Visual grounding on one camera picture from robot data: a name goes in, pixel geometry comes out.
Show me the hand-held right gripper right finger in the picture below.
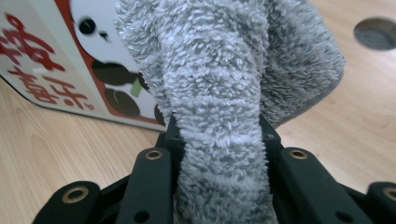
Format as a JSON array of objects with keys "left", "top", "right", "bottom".
[{"left": 259, "top": 113, "right": 285, "bottom": 162}]

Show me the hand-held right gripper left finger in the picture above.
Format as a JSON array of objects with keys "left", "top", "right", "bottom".
[{"left": 155, "top": 114, "right": 186, "bottom": 157}]

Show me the grey fluffy towel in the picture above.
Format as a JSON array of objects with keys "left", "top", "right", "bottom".
[{"left": 113, "top": 0, "right": 346, "bottom": 224}]

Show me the panda sign board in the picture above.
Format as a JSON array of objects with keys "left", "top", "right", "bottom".
[{"left": 0, "top": 0, "right": 167, "bottom": 133}]

